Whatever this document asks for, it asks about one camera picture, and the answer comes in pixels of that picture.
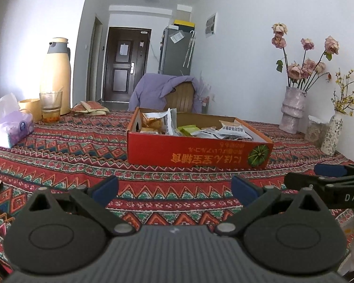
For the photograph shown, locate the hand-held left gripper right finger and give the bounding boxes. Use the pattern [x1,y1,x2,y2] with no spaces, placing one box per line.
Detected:
[215,175,325,237]

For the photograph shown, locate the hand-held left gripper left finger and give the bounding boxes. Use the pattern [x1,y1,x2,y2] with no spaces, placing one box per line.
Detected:
[26,175,136,237]

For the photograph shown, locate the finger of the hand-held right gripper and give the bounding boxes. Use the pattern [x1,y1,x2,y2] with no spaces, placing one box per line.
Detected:
[284,172,332,191]
[314,163,354,179]

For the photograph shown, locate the white printed snack packet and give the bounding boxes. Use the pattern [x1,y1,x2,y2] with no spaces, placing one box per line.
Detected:
[218,120,253,140]
[193,128,222,139]

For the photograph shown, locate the red cardboard box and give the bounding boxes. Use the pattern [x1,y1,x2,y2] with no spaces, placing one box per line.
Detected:
[127,107,274,170]

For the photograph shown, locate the green and white snack packet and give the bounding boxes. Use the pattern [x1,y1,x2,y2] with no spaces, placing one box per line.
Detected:
[178,125,202,137]

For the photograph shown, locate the tall white snack packet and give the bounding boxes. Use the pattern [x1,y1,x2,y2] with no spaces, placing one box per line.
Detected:
[162,108,178,136]

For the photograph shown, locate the small floral vase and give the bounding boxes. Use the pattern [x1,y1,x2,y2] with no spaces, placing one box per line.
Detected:
[320,114,343,157]

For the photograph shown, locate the glass jar with white lid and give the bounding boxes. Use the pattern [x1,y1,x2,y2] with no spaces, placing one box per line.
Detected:
[304,115,331,146]

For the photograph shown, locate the yellow flower branches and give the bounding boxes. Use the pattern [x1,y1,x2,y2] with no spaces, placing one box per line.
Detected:
[330,68,354,117]

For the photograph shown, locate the pink textured vase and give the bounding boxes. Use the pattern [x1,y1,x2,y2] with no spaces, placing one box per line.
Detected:
[279,86,308,134]

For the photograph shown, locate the glass cup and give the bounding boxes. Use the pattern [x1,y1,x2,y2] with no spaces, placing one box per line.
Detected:
[39,91,63,123]

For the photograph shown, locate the dried pink roses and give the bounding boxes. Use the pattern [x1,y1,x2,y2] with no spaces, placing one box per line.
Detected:
[271,22,340,92]

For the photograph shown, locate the dried reed bundle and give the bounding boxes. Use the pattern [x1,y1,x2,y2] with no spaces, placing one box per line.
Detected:
[198,70,212,101]

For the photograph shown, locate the purple jacket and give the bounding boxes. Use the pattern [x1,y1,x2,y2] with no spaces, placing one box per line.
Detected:
[128,73,205,114]

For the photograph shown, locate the purple tissue pack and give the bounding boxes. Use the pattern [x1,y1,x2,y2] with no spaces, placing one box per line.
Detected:
[0,93,35,149]

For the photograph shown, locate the yellow mug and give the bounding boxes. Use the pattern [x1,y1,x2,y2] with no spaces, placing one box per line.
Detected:
[18,98,43,123]

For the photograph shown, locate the wooden chair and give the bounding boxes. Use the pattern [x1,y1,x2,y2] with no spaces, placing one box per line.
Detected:
[165,82,197,114]

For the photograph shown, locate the dark brown entrance door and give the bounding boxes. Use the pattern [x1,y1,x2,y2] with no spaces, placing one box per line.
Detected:
[103,26,152,103]

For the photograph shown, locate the yellow thermos jug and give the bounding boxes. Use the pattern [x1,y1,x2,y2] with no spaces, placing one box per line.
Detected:
[40,37,72,115]

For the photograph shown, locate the grey interior door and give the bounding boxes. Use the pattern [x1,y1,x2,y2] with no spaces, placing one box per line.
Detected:
[87,15,102,102]

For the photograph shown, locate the grey refrigerator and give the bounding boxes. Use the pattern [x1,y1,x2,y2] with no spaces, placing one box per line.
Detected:
[159,26,196,76]

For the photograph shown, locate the white folded umbrella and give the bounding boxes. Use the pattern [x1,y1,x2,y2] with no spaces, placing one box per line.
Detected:
[183,30,196,68]

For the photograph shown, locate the yellow box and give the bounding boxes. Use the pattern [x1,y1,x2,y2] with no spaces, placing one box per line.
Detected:
[173,19,195,30]

